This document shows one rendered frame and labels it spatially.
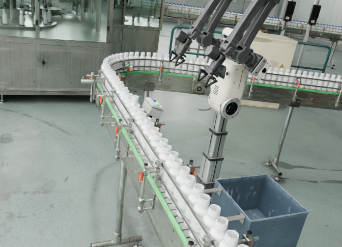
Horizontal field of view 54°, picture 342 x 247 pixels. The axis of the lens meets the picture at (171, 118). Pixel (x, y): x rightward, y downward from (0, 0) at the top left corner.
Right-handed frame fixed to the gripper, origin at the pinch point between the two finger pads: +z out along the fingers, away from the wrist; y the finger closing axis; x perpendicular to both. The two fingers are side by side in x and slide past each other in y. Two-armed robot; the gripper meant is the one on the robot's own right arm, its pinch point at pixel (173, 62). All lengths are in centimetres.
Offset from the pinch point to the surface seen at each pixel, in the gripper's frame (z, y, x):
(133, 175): 57, 73, -26
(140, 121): 32, 63, -35
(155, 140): 30, 86, -37
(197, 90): 10, -47, 68
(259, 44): -95, -221, 249
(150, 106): 28, 38, -19
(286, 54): -108, -202, 294
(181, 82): 13, -64, 59
